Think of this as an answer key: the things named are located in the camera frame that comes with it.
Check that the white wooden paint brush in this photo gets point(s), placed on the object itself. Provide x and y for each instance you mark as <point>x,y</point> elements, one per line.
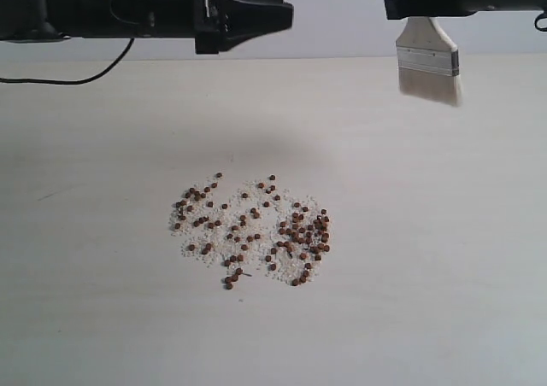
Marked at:
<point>428,62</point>

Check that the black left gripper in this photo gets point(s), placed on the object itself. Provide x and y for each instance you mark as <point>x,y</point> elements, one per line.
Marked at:
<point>221,25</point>

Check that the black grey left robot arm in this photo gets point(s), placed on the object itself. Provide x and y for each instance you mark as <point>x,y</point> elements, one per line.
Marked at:
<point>35,21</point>

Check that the brown seeds and crumbs pile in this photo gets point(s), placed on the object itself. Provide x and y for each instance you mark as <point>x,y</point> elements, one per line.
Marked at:
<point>259,226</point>

